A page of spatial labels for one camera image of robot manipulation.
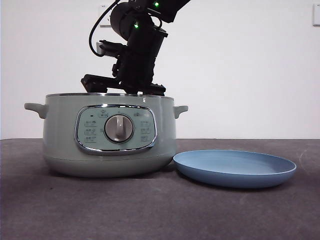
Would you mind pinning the white wall power socket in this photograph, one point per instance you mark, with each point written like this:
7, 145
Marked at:
105, 21

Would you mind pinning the white wall switch plate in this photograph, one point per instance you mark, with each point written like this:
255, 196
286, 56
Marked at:
316, 15

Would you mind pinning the pale green electric steamer pot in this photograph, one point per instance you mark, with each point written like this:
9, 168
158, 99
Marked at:
62, 140

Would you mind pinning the blue round plate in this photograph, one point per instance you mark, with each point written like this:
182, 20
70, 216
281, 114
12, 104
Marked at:
235, 168

